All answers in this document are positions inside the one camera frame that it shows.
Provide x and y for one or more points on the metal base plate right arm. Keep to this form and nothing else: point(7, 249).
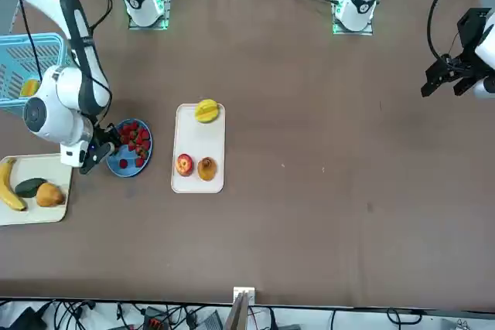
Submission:
point(149, 27)

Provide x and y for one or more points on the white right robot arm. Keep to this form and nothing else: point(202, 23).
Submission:
point(58, 86)

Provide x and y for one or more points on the dark green avocado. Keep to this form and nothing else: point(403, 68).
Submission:
point(29, 187)

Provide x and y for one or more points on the light blue plastic basket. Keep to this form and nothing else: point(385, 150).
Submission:
point(15, 59)

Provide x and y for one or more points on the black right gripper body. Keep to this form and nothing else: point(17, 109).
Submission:
point(100, 137)

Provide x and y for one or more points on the red and black device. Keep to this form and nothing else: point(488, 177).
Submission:
point(156, 320)

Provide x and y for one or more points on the red apple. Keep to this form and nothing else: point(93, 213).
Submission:
point(185, 164)

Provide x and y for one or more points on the metal base plate left arm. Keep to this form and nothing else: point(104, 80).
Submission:
point(352, 32)

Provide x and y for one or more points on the yellow fruit in basket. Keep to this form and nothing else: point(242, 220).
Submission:
point(29, 88)

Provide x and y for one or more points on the yellow-brown pear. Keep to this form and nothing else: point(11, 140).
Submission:
point(49, 194)

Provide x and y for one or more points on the yellow starfruit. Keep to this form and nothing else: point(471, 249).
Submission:
point(207, 111)

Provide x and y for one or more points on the aluminium post at table edge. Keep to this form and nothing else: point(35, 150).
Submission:
point(243, 293)

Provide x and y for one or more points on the cream tray with banana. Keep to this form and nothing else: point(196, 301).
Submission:
point(46, 214)

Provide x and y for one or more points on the brown pear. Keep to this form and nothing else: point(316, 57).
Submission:
point(207, 169)

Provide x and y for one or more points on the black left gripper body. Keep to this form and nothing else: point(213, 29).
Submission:
point(472, 32)

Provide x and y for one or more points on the yellow banana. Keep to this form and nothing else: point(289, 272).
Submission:
point(7, 187)

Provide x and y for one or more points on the cream tray with three fruits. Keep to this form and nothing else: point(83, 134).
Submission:
point(199, 140)

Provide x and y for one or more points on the blue plate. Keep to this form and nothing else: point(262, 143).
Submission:
point(131, 171)

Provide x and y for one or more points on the dark red strawberry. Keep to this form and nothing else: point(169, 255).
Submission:
point(123, 163)

